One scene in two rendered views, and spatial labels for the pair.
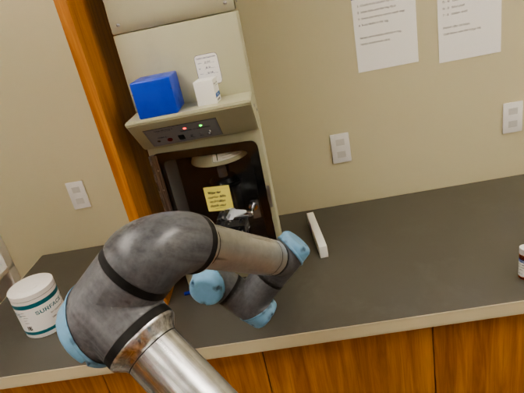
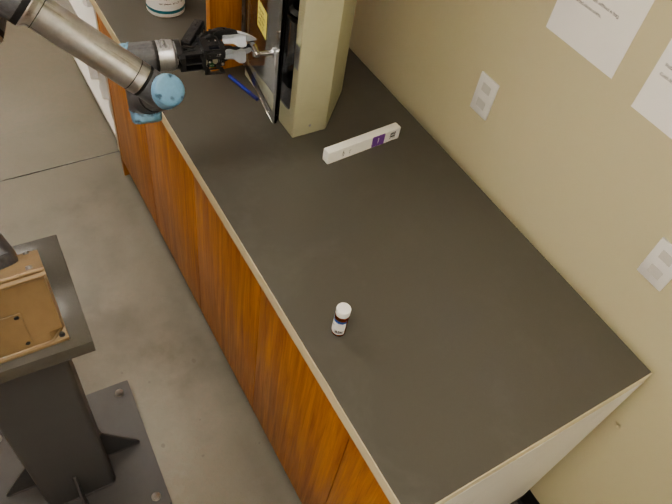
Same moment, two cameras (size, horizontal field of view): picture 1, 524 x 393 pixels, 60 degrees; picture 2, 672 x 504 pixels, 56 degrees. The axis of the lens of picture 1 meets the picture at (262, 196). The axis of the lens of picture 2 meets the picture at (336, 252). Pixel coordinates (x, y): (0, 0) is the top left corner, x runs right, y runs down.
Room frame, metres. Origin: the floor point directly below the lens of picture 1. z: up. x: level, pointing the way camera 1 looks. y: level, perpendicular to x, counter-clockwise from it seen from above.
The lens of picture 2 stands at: (0.38, -1.16, 2.15)
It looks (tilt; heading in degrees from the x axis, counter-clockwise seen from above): 50 degrees down; 46
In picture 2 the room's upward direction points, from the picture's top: 12 degrees clockwise
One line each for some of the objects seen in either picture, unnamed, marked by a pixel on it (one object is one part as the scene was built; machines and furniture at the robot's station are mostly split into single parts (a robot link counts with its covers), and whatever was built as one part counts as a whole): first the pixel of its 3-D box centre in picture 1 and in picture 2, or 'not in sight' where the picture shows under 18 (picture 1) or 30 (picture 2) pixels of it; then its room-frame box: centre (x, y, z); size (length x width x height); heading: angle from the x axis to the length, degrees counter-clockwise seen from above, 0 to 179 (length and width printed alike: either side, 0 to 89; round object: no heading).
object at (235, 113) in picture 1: (194, 125); not in sight; (1.18, 0.13, 1.46); 0.32 x 0.11 x 0.10; 85
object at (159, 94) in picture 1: (157, 94); not in sight; (1.19, 0.21, 1.56); 0.10 x 0.10 x 0.09; 85
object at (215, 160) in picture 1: (218, 212); (261, 32); (1.21, 0.13, 1.19); 0.30 x 0.01 x 0.40; 76
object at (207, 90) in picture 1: (207, 90); not in sight; (1.18, 0.08, 1.54); 0.05 x 0.05 x 0.06; 79
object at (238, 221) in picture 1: (230, 239); (199, 53); (1.01, 0.10, 1.20); 0.12 x 0.09 x 0.08; 166
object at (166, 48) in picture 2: not in sight; (166, 54); (0.93, 0.13, 1.20); 0.08 x 0.05 x 0.08; 76
